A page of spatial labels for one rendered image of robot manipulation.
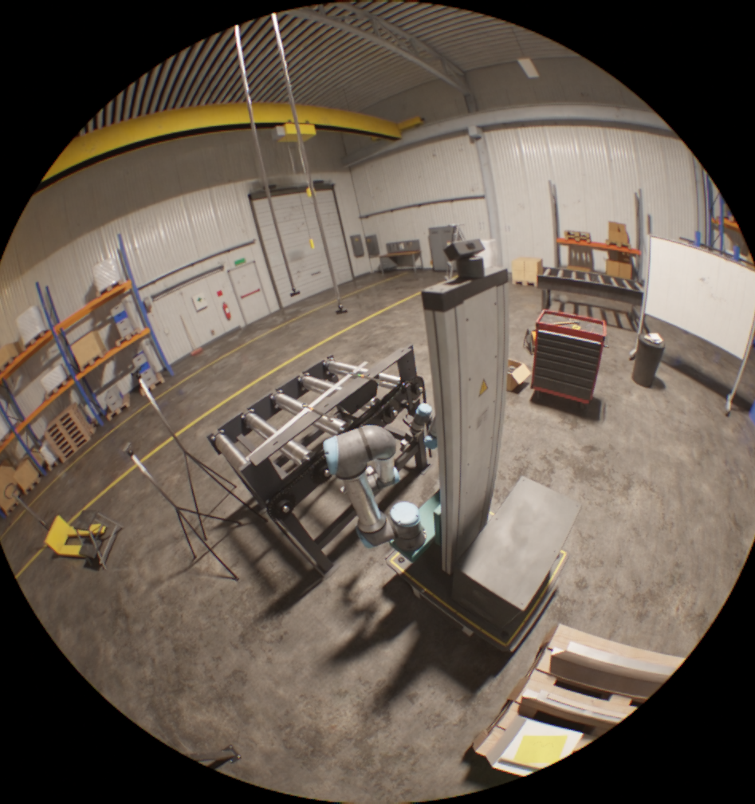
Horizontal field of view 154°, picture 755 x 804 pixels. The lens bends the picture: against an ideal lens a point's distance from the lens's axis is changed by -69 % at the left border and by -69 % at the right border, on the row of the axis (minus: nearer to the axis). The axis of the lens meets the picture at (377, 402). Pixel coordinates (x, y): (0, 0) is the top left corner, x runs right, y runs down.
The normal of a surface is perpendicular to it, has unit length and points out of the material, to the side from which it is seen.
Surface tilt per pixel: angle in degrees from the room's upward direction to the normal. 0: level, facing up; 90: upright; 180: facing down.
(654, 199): 90
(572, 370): 90
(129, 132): 90
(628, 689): 0
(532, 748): 0
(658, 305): 90
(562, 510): 0
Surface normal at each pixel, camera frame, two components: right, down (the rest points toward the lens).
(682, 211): -0.64, 0.53
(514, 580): -0.19, -0.81
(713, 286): -0.89, 0.37
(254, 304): 0.74, 0.25
